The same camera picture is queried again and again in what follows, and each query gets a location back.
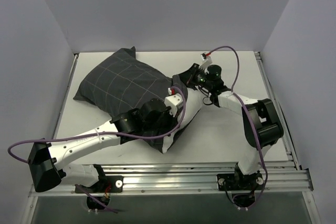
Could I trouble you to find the white pillow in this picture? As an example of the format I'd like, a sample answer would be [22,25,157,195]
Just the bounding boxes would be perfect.
[162,88,203,154]

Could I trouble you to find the dark grey checked pillowcase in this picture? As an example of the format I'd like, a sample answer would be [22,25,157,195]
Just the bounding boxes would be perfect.
[73,47,188,153]

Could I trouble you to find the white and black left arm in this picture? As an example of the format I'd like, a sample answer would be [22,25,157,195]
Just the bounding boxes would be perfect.
[28,99,177,193]

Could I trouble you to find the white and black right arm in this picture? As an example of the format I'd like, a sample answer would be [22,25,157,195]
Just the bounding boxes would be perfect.
[179,63,284,189]

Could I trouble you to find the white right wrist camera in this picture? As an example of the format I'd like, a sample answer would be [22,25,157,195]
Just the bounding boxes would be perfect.
[199,52,213,71]

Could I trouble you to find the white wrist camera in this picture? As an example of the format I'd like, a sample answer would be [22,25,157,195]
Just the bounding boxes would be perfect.
[199,52,213,71]
[164,88,183,117]

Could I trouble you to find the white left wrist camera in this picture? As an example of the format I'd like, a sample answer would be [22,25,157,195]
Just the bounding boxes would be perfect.
[164,88,183,117]

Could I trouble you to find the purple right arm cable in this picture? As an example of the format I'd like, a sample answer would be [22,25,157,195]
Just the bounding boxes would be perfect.
[201,45,268,206]

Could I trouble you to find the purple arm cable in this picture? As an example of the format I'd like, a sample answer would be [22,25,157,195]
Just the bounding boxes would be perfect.
[7,87,188,213]
[201,45,268,206]

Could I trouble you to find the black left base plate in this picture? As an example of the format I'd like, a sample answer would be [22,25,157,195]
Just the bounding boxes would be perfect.
[75,175,124,194]

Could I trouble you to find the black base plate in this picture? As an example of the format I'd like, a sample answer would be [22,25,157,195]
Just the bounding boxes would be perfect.
[75,175,124,194]
[216,173,264,191]

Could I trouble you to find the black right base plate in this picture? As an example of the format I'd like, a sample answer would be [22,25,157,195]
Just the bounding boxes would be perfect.
[216,173,264,191]

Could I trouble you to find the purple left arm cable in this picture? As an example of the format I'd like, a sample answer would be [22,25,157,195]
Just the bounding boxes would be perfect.
[7,87,188,213]

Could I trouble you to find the aluminium front frame rail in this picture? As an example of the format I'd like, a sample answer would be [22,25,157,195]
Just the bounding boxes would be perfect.
[28,163,314,196]

